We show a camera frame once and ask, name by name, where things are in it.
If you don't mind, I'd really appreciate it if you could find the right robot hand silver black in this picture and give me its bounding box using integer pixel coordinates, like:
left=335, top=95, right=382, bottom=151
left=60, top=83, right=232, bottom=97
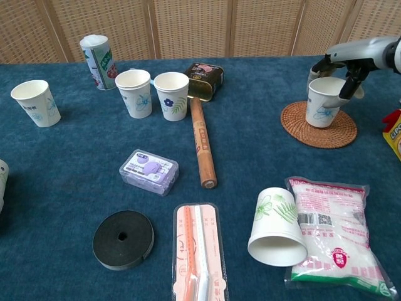
left=308, top=36, right=401, bottom=110

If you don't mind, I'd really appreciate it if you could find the white paper cup blue flower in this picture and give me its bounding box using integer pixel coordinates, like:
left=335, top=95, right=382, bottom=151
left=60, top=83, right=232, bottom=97
left=10, top=79, right=62, bottom=129
left=114, top=69, right=154, bottom=120
left=305, top=76, right=348, bottom=129

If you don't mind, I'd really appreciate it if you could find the round woven rattan coaster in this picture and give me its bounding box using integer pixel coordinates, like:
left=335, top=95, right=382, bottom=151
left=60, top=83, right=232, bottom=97
left=280, top=100, right=358, bottom=150

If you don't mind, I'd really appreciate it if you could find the white cup green leaf print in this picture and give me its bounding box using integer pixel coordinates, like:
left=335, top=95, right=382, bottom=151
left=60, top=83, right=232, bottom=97
left=247, top=186, right=309, bottom=268

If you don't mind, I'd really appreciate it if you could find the yellow biscuit package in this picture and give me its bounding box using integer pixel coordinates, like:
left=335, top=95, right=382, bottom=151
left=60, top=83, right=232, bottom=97
left=382, top=108, right=401, bottom=162

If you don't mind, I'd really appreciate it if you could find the blue table cloth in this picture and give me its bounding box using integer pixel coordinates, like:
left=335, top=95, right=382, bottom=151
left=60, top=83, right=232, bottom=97
left=0, top=53, right=401, bottom=301

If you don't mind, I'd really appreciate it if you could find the black luncheon meat tin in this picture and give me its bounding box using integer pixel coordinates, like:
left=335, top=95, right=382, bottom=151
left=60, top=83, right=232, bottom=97
left=184, top=62, right=226, bottom=103

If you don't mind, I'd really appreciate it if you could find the woven bamboo folding screen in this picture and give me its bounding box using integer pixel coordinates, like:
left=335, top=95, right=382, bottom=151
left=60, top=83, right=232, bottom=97
left=0, top=0, right=401, bottom=65

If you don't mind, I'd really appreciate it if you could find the brown paper wrapped roll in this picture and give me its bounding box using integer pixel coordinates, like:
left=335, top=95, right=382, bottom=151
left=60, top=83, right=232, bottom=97
left=189, top=97, right=218, bottom=189

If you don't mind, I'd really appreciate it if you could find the pink white sugar bag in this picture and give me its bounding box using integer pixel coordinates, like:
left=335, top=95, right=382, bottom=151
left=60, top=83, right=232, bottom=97
left=284, top=176, right=397, bottom=299

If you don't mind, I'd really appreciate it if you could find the purple dental floss box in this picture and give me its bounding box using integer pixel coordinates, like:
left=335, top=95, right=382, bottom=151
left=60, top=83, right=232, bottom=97
left=118, top=149, right=180, bottom=198

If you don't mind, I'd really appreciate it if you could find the canister with white lid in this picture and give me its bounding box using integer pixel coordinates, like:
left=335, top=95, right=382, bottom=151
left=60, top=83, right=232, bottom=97
left=79, top=34, right=120, bottom=92

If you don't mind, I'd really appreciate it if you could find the black tape roll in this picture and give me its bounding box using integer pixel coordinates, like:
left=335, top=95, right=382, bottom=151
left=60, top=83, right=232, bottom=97
left=92, top=209, right=155, bottom=272

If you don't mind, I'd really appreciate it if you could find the stack of white paper cups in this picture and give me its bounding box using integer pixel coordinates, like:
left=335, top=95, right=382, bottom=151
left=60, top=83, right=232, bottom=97
left=0, top=159, right=10, bottom=214

